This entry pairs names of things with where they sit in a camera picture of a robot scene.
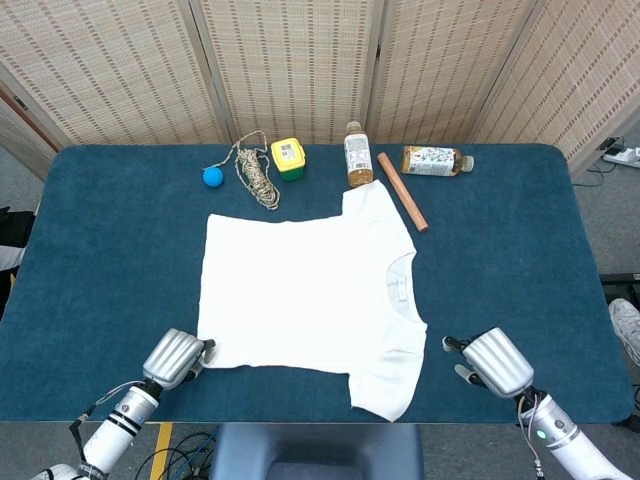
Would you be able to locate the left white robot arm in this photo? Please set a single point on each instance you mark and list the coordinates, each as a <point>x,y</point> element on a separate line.
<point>110,435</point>

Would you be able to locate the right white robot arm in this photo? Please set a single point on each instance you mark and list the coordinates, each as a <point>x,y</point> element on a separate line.
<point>555,430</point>

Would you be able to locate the black plug adapter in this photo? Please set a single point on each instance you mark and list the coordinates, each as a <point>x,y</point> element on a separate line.
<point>611,144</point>

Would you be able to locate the tea bottle with white label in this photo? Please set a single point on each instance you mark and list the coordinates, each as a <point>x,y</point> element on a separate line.
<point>358,160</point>

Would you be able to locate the blue table cover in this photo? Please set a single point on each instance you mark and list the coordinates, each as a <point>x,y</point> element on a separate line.
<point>125,250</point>

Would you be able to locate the green container with yellow lid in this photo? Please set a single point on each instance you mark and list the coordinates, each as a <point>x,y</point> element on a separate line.
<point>288,157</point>

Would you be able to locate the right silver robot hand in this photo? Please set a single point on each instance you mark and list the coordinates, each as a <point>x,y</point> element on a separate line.
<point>500,362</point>

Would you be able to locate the white T-shirt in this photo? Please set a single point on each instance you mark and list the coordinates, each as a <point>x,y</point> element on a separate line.
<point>300,290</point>

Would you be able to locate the white sneaker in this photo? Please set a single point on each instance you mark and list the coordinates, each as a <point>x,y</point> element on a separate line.
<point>625,322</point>

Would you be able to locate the person in black white clothes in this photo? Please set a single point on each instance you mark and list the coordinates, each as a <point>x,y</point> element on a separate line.
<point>15,230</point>

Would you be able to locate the black floor stand base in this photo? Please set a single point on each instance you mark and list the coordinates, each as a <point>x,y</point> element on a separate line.
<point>622,280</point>

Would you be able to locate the yellow floor tape strip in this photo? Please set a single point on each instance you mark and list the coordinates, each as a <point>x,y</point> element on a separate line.
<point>161,450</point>

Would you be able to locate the white power strip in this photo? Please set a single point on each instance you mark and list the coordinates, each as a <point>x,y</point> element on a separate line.
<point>625,157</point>

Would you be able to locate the brown wooden rod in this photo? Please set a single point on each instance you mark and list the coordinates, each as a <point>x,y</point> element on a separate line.
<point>402,192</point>

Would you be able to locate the tea bottle with floral label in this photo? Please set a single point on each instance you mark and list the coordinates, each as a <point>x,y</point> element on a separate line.
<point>430,161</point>

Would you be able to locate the blue ball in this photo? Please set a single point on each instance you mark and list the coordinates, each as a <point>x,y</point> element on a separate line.
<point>213,177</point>

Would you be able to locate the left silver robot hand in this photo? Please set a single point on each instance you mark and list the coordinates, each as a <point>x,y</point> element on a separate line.
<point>172,357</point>

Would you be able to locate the narrow bamboo screen panel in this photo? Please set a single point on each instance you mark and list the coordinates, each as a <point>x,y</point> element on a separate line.
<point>20,145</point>

